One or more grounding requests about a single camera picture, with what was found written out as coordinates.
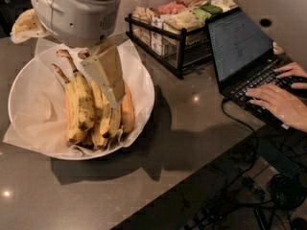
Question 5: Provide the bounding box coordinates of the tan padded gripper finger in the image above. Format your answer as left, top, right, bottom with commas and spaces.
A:
81, 43, 125, 108
11, 9, 49, 44

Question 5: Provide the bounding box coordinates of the spotted yellow banana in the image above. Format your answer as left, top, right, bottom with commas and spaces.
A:
57, 49, 95, 131

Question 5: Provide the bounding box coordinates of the smooth orange-yellow banana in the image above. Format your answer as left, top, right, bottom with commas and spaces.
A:
121, 84, 135, 134

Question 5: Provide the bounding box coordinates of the right-bunch yellow banana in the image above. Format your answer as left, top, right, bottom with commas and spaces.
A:
77, 49, 122, 139

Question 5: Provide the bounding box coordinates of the long-stem yellow banana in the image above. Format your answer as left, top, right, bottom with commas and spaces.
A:
54, 64, 87, 147

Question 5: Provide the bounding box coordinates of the white bowl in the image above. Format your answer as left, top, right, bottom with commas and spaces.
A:
8, 39, 155, 161

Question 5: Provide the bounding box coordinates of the person's right hand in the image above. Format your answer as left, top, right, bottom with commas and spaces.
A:
272, 41, 307, 90

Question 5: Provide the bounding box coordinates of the person's left hand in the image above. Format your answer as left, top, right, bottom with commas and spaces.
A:
246, 83, 307, 132

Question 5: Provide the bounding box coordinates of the white paper liner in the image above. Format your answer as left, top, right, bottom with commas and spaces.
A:
3, 36, 154, 159

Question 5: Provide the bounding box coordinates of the black laptop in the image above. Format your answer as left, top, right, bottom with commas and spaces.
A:
206, 9, 304, 130

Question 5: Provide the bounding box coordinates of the black wire snack rack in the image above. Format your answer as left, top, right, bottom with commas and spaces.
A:
126, 0, 236, 79

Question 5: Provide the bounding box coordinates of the black laptop power cable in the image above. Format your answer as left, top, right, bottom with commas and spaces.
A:
220, 97, 257, 134

